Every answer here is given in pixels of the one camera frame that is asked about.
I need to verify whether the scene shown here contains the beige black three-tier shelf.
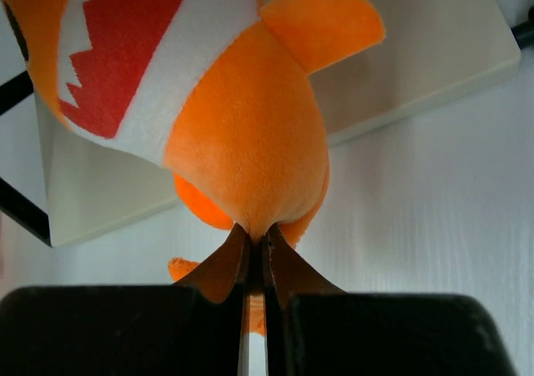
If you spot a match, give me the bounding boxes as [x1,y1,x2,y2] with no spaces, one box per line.
[1,0,533,247]

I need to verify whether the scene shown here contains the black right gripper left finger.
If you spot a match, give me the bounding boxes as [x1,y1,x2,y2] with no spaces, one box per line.
[1,226,250,375]

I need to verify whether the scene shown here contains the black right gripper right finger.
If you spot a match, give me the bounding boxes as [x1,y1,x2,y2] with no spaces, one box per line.
[262,226,516,375]

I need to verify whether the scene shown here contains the orange shark plush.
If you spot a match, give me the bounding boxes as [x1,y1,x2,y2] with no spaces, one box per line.
[0,0,386,335]

